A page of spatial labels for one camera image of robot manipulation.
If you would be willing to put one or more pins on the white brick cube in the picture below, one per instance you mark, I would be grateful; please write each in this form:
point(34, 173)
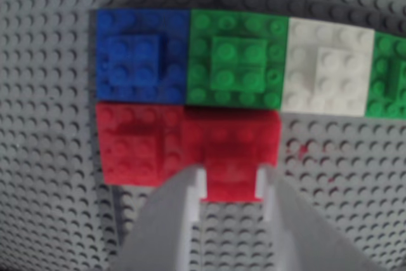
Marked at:
point(330, 68)

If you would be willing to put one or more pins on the grey studded baseplate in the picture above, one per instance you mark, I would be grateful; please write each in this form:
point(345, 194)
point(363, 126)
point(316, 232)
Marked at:
point(47, 125)

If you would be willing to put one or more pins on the green brick cube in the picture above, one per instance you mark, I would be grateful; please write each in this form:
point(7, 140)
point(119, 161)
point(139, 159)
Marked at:
point(236, 61)
point(388, 77)

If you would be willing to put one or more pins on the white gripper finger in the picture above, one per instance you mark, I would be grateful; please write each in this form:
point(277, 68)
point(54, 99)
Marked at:
point(301, 242)
point(161, 229)

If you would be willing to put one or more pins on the red brick cube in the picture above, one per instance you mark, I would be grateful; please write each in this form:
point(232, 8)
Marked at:
point(136, 147)
point(231, 144)

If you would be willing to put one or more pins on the blue brick cube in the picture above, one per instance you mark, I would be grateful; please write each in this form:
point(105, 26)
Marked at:
point(139, 58)

